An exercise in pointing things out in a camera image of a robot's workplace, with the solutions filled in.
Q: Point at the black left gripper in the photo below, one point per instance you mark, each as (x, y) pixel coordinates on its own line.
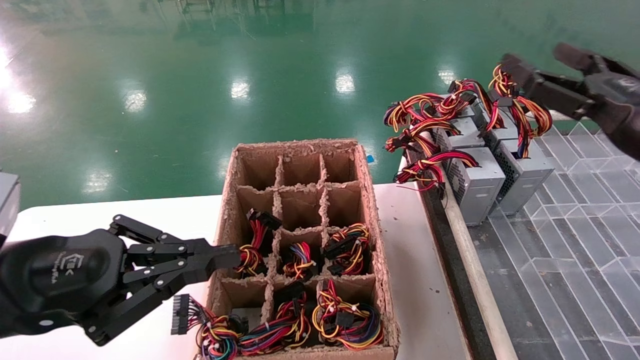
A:
(55, 275)

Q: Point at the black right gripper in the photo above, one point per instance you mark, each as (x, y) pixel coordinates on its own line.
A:
(620, 110)

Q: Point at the clear plastic tray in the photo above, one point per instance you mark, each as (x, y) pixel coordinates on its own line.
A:
(575, 240)

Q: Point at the cardboard box with dividers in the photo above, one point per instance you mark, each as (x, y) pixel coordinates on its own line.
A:
(345, 200)

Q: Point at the white tube rail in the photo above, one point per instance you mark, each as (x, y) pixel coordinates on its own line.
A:
(560, 116)

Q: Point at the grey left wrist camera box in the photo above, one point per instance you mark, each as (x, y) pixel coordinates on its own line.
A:
(7, 205)

